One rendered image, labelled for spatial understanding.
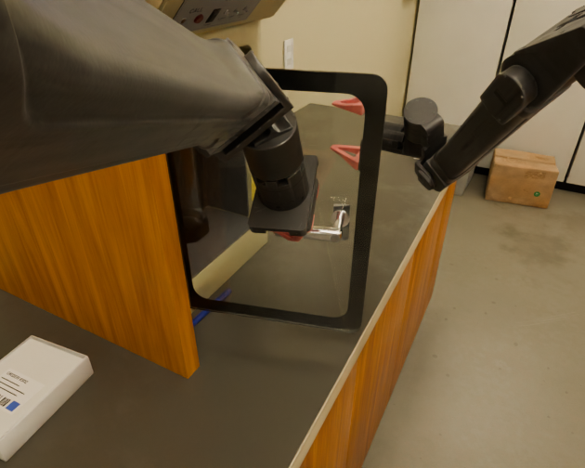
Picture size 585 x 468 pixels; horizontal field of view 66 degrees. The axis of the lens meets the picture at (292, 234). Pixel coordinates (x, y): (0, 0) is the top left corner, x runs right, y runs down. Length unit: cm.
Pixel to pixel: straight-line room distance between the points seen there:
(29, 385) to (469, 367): 174
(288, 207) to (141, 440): 39
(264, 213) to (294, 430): 33
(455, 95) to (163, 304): 323
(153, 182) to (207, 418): 35
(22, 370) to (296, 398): 41
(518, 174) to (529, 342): 140
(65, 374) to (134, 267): 20
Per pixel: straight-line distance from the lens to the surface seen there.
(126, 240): 64
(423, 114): 82
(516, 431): 200
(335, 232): 57
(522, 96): 49
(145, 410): 74
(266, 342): 79
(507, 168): 339
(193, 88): 17
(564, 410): 214
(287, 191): 46
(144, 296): 69
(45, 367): 79
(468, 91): 366
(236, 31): 81
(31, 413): 75
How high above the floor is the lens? 151
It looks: 32 degrees down
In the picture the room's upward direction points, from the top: straight up
